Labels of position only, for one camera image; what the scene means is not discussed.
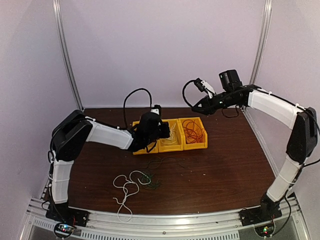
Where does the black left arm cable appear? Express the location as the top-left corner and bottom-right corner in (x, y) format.
(122, 87), (154, 131)

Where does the aluminium right corner post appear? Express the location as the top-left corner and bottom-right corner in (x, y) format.
(249, 0), (273, 85)

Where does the aluminium corner post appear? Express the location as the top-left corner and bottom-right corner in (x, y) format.
(52, 0), (84, 111)
(249, 0), (273, 85)

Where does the yellow bin left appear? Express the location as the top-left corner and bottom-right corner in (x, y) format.
(131, 122), (159, 153)

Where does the yellow bin right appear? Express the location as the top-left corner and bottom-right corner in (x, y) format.
(178, 117), (208, 151)

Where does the right circuit board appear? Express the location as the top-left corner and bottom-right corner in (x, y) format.
(254, 223), (275, 238)

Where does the yellow bin middle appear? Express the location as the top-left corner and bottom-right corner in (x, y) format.
(157, 118), (184, 153)

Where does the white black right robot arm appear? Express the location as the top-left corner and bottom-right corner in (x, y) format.
(190, 69), (320, 221)

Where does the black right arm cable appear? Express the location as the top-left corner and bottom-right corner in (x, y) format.
(181, 79), (320, 221)

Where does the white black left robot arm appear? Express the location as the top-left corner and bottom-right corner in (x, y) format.
(48, 105), (170, 222)

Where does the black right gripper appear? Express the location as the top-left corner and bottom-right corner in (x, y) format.
(192, 89), (239, 115)

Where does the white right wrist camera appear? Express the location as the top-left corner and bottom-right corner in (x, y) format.
(194, 78), (216, 99)

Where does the aluminium left corner post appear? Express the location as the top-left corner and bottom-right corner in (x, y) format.
(52, 0), (84, 111)

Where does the left circuit board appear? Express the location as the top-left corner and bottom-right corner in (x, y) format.
(53, 222), (77, 239)

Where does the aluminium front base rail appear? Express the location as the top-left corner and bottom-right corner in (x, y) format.
(17, 196), (311, 240)

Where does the circuit board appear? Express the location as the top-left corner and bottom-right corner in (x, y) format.
(53, 222), (77, 239)
(254, 223), (275, 238)

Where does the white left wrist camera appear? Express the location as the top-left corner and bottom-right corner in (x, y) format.
(150, 104), (162, 116)

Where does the thin red cable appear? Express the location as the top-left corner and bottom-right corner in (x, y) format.
(180, 119), (206, 145)

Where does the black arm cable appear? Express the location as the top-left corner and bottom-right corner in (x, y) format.
(181, 79), (320, 221)
(122, 87), (154, 131)

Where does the yellow bin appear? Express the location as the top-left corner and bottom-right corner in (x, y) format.
(131, 122), (159, 153)
(178, 117), (208, 151)
(157, 118), (184, 153)

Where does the white cable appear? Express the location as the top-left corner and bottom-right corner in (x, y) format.
(112, 170), (152, 223)
(159, 122), (182, 146)

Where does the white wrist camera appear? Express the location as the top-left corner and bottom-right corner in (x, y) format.
(194, 78), (216, 99)
(150, 104), (162, 116)

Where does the thick red cable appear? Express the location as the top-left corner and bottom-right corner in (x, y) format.
(180, 119), (206, 145)

